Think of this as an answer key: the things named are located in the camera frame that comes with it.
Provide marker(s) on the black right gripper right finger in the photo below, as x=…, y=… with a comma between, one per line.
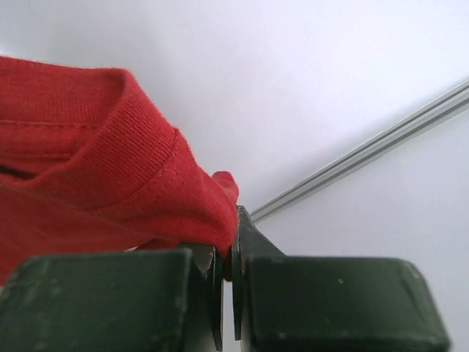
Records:
x=292, y=303

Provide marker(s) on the red t-shirt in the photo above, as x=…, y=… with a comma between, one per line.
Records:
x=88, y=164

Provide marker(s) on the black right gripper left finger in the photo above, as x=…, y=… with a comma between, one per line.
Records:
x=162, y=300

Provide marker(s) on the right aluminium corner post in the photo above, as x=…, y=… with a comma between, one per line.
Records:
x=445, y=107

